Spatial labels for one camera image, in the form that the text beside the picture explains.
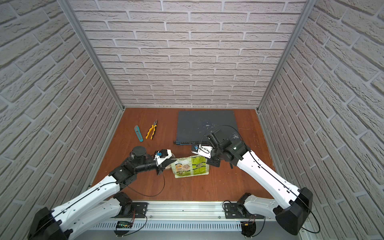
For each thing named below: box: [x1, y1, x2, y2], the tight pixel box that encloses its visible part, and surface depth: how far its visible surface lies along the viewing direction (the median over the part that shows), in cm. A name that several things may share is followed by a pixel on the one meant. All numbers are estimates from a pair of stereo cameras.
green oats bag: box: [171, 154, 210, 179], surface depth 77 cm
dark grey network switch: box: [174, 110, 239, 146], surface depth 106 cm
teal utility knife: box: [134, 125, 144, 142], surface depth 105 cm
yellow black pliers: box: [145, 119, 158, 140], surface depth 108 cm
